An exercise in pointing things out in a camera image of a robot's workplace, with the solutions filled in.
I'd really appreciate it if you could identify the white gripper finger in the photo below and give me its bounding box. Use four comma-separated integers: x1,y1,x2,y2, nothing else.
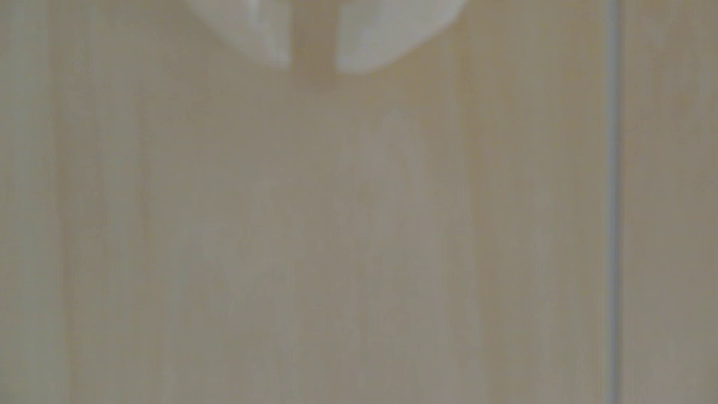
334,0,470,75
185,0,294,66

